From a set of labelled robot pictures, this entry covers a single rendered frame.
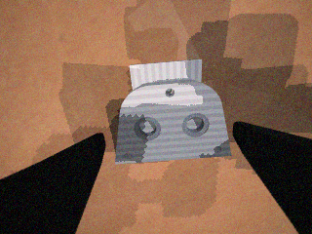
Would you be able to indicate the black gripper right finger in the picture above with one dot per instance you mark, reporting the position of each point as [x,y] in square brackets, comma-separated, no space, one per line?
[283,162]

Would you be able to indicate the grey metal plate with two round holes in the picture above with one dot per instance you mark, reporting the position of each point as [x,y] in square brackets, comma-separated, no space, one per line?
[170,111]

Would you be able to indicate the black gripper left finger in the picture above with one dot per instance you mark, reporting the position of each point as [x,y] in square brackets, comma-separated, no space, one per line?
[50,196]

